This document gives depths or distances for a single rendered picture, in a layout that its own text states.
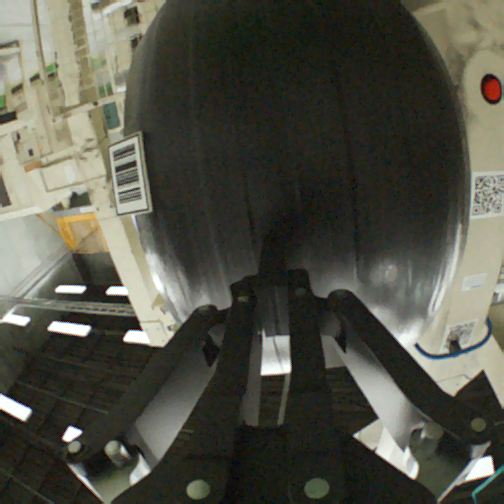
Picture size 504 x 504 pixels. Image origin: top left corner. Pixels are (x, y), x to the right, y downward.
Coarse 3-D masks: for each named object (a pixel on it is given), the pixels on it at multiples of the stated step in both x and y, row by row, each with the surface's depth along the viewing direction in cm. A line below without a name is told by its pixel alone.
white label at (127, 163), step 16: (112, 144) 23; (128, 144) 22; (112, 160) 23; (128, 160) 22; (144, 160) 22; (112, 176) 24; (128, 176) 23; (144, 176) 22; (128, 192) 23; (144, 192) 22; (128, 208) 23; (144, 208) 23
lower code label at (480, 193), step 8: (472, 176) 38; (480, 176) 38; (488, 176) 37; (496, 176) 37; (472, 184) 38; (480, 184) 38; (488, 184) 38; (496, 184) 38; (472, 192) 39; (480, 192) 39; (488, 192) 39; (496, 192) 38; (472, 200) 39; (480, 200) 39; (488, 200) 39; (496, 200) 39; (472, 208) 40; (480, 208) 40; (488, 208) 40; (496, 208) 40; (472, 216) 41; (480, 216) 41; (488, 216) 40
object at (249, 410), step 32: (256, 320) 14; (224, 352) 12; (256, 352) 13; (224, 384) 10; (256, 384) 12; (224, 416) 8; (256, 416) 11; (192, 448) 7; (224, 448) 7; (192, 480) 6; (224, 480) 6
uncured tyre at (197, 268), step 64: (192, 0) 22; (256, 0) 21; (320, 0) 20; (384, 0) 20; (192, 64) 20; (256, 64) 20; (320, 64) 19; (384, 64) 18; (128, 128) 24; (192, 128) 20; (256, 128) 20; (320, 128) 19; (384, 128) 19; (448, 128) 19; (192, 192) 21; (256, 192) 21; (320, 192) 20; (384, 192) 20; (448, 192) 20; (192, 256) 23; (256, 256) 22; (320, 256) 22; (384, 256) 22; (448, 256) 22; (384, 320) 25
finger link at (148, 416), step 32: (192, 320) 14; (160, 352) 12; (192, 352) 12; (160, 384) 10; (192, 384) 12; (128, 416) 9; (160, 416) 10; (64, 448) 7; (96, 448) 8; (160, 448) 10
